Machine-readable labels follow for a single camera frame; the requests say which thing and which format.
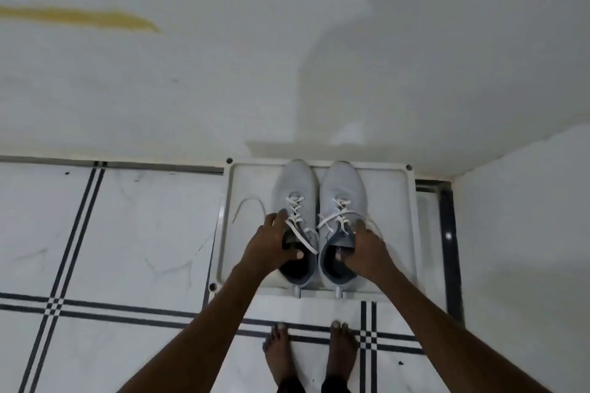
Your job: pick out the person's left hand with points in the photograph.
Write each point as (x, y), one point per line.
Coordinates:
(265, 247)

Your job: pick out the person's right hand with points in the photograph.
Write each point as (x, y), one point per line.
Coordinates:
(366, 252)

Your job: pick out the white shoe rack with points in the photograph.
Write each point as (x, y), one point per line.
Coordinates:
(392, 204)

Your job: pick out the grey sneaker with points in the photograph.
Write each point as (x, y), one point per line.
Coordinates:
(297, 185)
(341, 185)

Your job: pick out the person's right forearm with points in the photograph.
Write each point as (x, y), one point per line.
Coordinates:
(442, 337)

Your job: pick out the person's left forearm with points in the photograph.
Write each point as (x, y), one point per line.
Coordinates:
(203, 337)

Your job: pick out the person's right foot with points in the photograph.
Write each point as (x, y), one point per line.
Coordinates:
(342, 351)

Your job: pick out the person's foot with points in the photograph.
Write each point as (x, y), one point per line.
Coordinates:
(342, 351)
(279, 351)

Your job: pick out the person's left foot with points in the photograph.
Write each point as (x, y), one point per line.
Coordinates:
(279, 351)

